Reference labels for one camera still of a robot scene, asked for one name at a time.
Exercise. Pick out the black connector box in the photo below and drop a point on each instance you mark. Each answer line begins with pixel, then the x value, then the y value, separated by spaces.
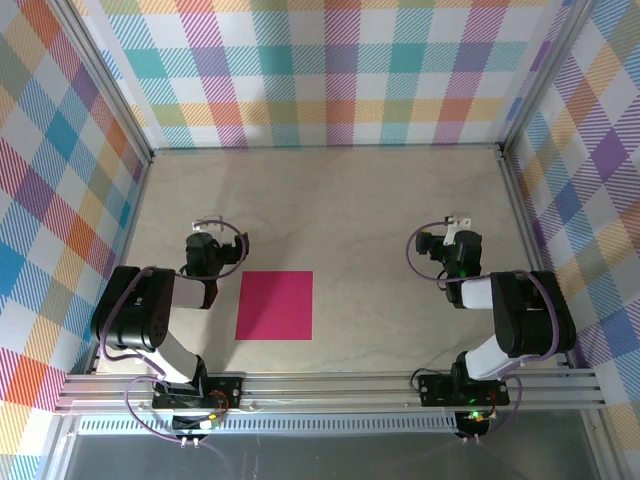
pixel 192 425
pixel 472 425

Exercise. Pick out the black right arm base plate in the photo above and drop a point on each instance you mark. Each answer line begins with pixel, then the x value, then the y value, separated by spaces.
pixel 435 390

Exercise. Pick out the grey metal panel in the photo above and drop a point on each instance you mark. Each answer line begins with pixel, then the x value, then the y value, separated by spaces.
pixel 325 460

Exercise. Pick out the aluminium side rail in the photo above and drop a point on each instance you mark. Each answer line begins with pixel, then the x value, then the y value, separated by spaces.
pixel 532 250
pixel 124 250

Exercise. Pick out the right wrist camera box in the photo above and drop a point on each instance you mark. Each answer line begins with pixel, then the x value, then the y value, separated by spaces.
pixel 457 221

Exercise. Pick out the thin aluminium wall rail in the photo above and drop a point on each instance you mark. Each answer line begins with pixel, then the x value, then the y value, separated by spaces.
pixel 325 146

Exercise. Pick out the pink square paper sheet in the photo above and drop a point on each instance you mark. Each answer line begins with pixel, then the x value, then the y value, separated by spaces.
pixel 275 305

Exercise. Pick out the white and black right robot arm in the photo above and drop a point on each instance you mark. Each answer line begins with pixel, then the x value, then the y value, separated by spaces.
pixel 525 310

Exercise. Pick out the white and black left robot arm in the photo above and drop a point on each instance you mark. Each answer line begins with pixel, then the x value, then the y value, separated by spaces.
pixel 135 310

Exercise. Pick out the aluminium frame post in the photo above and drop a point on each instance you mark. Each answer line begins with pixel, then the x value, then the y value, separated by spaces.
pixel 111 85
pixel 542 75

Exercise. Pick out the long aluminium base rail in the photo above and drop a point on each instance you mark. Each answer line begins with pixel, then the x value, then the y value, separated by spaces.
pixel 325 392

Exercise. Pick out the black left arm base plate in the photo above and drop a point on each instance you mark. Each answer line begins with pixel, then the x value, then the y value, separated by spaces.
pixel 230 390

